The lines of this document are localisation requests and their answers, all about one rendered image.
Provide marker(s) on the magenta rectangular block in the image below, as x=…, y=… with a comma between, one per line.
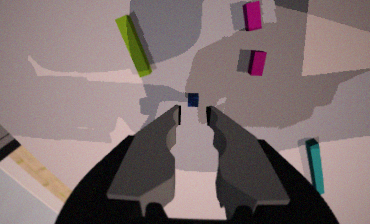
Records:
x=256, y=63
x=252, y=16

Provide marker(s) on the turquoise rod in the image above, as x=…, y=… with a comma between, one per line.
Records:
x=314, y=158

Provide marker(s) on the small blue block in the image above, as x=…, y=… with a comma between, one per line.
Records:
x=193, y=99

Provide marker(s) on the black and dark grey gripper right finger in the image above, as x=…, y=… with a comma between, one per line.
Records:
x=253, y=173

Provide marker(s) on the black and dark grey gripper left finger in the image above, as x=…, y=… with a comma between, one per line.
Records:
x=139, y=170

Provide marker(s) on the lime green rod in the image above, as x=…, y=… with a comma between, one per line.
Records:
x=133, y=44

